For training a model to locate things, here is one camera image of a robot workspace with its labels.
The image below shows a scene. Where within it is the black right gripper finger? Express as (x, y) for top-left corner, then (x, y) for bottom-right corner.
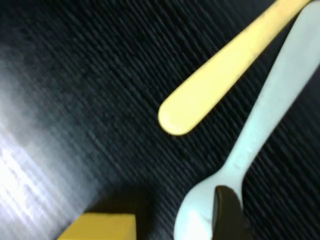
(211, 184), (252, 240)

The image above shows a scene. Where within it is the pale green plastic spoon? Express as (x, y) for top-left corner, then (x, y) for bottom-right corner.
(173, 0), (320, 240)

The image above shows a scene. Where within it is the pale yellow plastic fork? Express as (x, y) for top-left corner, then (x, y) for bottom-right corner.
(157, 0), (313, 137)

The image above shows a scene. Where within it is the yellow block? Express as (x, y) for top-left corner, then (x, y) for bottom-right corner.
(56, 212), (137, 240)

